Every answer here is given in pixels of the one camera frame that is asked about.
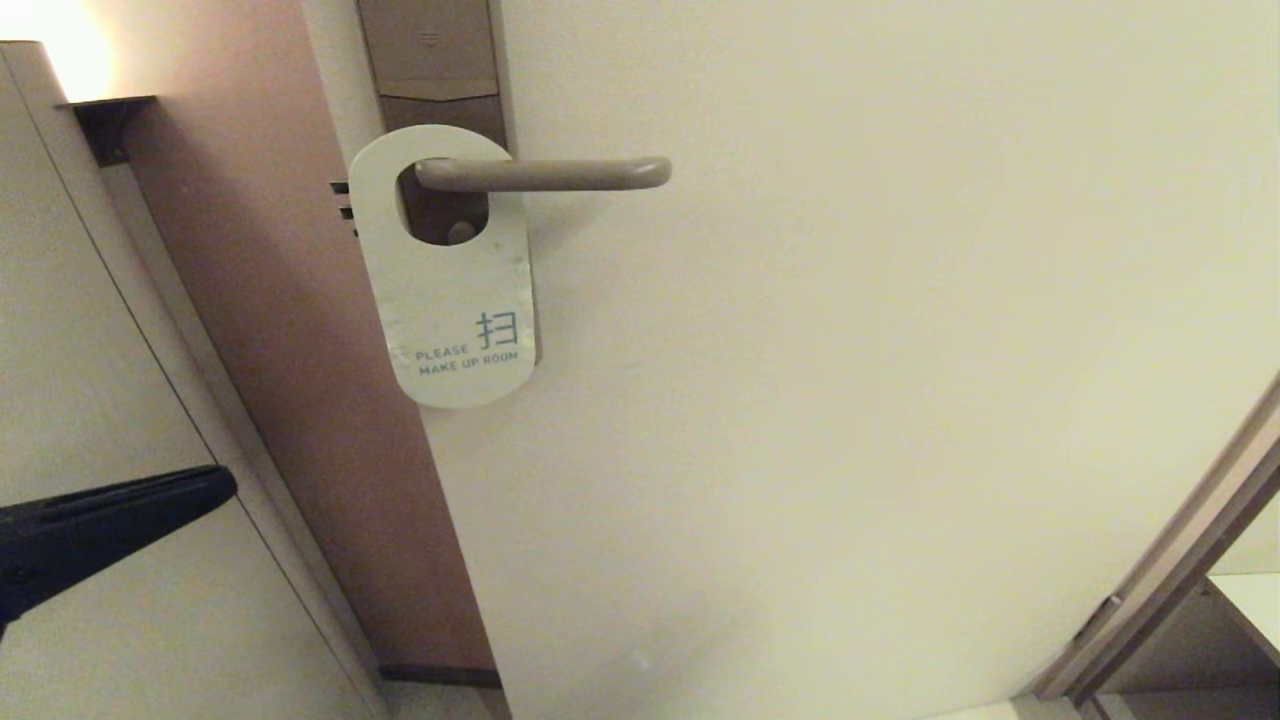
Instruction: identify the blue do-not-disturb door hanger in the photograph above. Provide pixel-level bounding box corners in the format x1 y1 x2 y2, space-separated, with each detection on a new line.
348 124 538 409

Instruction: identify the brown metal lock plate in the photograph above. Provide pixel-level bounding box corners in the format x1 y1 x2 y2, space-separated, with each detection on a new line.
357 0 546 366

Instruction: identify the cream white door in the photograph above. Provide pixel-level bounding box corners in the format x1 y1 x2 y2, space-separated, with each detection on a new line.
300 0 1280 720

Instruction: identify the dark baseboard strip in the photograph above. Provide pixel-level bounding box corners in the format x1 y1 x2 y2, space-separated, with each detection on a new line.
380 663 501 689

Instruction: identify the beige open shelf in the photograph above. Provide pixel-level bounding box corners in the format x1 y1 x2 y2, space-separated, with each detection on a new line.
1095 575 1280 720

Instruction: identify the glowing wall lamp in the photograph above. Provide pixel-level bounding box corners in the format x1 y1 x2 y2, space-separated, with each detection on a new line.
55 95 157 167

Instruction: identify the beige metal door handle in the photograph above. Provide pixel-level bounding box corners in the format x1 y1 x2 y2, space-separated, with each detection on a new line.
415 157 673 193

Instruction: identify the metal frame hinge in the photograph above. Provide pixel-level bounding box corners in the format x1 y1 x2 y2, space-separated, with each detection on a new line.
1075 595 1126 646

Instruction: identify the brown door frame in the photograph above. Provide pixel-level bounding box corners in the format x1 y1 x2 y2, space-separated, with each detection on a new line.
1035 380 1280 706

